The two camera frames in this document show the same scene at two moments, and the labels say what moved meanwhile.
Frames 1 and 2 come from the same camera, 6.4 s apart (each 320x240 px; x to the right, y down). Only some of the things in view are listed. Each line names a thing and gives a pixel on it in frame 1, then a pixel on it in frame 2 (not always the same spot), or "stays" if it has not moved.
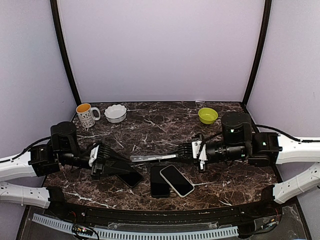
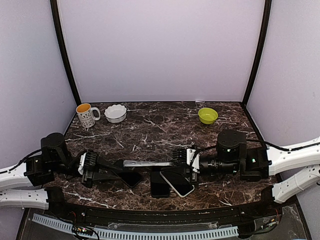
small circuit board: (82, 230) stays
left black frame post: (54, 14) stays
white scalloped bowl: (115, 113) stays
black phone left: (131, 179) stays
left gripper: (101, 154) -> (92, 165)
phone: (141, 158) -> (130, 163)
